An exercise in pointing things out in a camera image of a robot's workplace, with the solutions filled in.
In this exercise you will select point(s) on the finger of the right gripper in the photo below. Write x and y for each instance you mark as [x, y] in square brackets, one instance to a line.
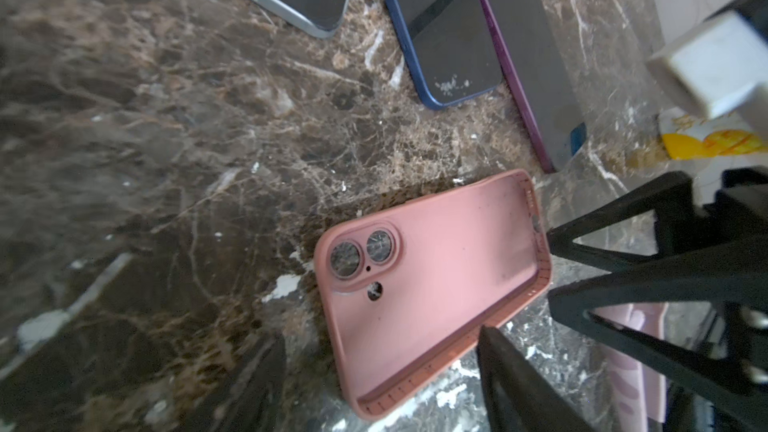
[668, 196]
[625, 311]

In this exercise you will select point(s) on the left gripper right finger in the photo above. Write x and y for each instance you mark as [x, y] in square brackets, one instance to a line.
[516, 396]

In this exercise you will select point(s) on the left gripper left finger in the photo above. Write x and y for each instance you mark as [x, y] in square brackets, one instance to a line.
[249, 398]

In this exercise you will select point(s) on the pink phone case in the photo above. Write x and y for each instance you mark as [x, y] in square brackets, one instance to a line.
[405, 291]

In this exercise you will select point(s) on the blue-edged phone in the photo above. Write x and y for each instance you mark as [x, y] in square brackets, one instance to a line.
[447, 48]

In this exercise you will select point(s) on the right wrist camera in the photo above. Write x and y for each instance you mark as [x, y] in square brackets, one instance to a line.
[720, 65]

